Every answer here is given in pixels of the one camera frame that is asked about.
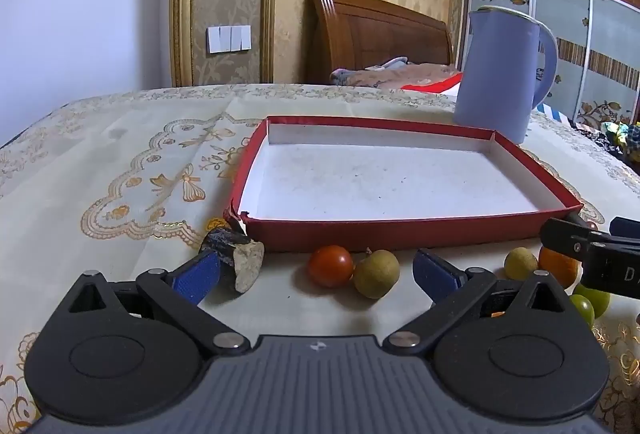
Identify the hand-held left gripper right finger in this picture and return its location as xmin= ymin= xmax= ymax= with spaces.
xmin=382 ymin=248 xmax=571 ymax=357

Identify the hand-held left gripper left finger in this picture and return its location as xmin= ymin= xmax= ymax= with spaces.
xmin=65 ymin=250 xmax=251 ymax=357

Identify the brown blanket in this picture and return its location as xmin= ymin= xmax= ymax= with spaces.
xmin=345 ymin=63 xmax=463 ymax=90

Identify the gold wall frame moulding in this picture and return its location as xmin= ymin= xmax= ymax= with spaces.
xmin=169 ymin=0 xmax=278 ymax=87

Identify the grey blue garment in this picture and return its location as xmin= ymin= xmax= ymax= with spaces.
xmin=330 ymin=56 xmax=408 ymax=85

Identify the cream gold embroidered tablecloth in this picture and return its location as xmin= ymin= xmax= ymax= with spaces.
xmin=0 ymin=84 xmax=640 ymax=434

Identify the wooden bed headboard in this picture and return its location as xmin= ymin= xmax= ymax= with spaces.
xmin=305 ymin=0 xmax=454 ymax=86

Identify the white wall switch panel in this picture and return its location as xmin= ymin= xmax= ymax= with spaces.
xmin=207 ymin=25 xmax=252 ymax=55

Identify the red cardboard box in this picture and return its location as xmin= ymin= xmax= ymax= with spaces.
xmin=222 ymin=115 xmax=585 ymax=254

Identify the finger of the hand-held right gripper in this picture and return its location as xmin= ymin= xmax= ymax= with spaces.
xmin=609 ymin=216 xmax=640 ymax=241
xmin=540 ymin=216 xmax=608 ymax=265

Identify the red cherry tomato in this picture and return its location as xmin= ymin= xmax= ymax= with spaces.
xmin=307 ymin=245 xmax=355 ymax=289

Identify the wardrobe with floral sliding doors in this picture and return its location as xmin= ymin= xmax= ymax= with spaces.
xmin=465 ymin=0 xmax=640 ymax=130

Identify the brown longan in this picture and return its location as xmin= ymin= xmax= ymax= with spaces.
xmin=353 ymin=248 xmax=401 ymax=300

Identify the orange mandarin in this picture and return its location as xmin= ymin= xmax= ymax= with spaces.
xmin=538 ymin=246 xmax=581 ymax=290

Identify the dark multicoloured cloth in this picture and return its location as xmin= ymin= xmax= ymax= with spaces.
xmin=575 ymin=114 xmax=640 ymax=165

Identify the blue plastic pitcher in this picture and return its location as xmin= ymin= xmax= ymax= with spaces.
xmin=452 ymin=5 xmax=559 ymax=146

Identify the green round fruit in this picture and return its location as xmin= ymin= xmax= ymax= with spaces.
xmin=569 ymin=294 xmax=596 ymax=326
xmin=572 ymin=283 xmax=612 ymax=319

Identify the red white blue striped cloth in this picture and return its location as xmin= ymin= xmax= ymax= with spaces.
xmin=400 ymin=71 xmax=463 ymax=96

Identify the yellow-green round fruit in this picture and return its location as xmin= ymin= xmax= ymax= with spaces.
xmin=503 ymin=247 xmax=539 ymax=281

